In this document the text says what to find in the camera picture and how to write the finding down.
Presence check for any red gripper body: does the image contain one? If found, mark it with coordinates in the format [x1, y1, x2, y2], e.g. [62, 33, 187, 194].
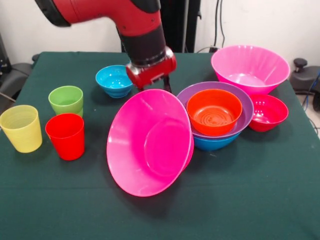
[125, 46, 178, 92]

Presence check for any large pink bowl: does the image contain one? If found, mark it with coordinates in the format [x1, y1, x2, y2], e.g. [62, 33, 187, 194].
[106, 88, 195, 198]
[210, 44, 291, 96]

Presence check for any orange bowl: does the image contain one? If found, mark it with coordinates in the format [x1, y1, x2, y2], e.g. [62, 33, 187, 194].
[186, 88, 243, 136]

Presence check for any purple bowl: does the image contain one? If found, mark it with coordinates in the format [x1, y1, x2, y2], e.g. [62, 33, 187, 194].
[176, 81, 255, 140]

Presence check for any small blue bowl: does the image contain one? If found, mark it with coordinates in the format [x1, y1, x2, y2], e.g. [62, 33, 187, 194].
[95, 64, 135, 99]

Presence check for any green cup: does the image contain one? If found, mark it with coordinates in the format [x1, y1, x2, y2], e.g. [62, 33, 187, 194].
[48, 85, 84, 118]

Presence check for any large blue bowl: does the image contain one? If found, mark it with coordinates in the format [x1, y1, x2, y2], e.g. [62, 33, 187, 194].
[193, 132, 241, 152]

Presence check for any red cup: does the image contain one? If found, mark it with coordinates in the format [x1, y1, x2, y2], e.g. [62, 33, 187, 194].
[44, 112, 85, 161]

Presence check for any crimson bowl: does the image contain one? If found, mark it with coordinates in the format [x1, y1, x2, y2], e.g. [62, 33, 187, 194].
[248, 93, 289, 132]

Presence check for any dark green tablecloth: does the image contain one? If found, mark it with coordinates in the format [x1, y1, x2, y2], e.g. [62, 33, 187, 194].
[0, 51, 320, 240]

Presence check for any dark grey chair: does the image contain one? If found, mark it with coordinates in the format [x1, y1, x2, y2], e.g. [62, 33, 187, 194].
[0, 32, 41, 106]

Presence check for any yellow cup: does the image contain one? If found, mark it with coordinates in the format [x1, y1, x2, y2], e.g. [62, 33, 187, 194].
[0, 104, 43, 154]

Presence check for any black rounded floor base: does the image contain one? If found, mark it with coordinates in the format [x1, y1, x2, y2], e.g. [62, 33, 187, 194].
[289, 57, 320, 112]

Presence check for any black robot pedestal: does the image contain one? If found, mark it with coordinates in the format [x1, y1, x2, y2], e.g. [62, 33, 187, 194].
[121, 0, 203, 53]

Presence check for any black hanging cable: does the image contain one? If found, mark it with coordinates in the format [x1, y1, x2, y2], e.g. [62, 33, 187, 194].
[213, 0, 226, 49]

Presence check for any blue cable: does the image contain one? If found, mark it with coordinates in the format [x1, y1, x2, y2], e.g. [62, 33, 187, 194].
[301, 71, 320, 112]

